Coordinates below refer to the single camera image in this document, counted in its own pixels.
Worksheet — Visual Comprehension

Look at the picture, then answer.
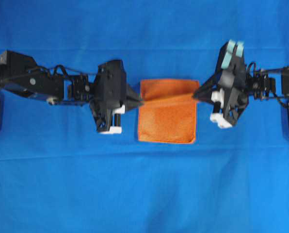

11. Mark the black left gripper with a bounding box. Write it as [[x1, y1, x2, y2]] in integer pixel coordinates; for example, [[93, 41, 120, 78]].
[[90, 80, 144, 134]]

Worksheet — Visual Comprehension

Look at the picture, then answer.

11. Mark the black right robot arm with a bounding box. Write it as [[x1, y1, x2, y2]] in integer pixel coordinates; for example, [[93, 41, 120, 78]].
[[193, 62, 289, 129]]

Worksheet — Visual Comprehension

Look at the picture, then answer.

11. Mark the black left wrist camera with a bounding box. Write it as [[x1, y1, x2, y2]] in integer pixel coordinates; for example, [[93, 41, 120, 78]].
[[94, 60, 127, 101]]

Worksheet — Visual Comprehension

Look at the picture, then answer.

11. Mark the blue table cloth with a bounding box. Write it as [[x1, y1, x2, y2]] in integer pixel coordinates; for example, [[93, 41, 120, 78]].
[[0, 0, 289, 233]]

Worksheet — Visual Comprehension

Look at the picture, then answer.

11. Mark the teal-taped right wrist camera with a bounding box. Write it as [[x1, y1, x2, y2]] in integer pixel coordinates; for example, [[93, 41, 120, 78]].
[[215, 40, 246, 88]]

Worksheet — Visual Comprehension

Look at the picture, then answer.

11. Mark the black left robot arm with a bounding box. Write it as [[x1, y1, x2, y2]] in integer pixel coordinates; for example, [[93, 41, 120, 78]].
[[0, 50, 144, 134]]

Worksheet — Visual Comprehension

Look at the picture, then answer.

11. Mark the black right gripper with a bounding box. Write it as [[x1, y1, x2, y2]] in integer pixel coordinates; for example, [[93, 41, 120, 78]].
[[193, 72, 249, 129]]

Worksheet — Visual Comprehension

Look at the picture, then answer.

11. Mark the orange towel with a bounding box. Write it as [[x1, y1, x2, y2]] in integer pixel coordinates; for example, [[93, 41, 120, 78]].
[[138, 79, 199, 144]]

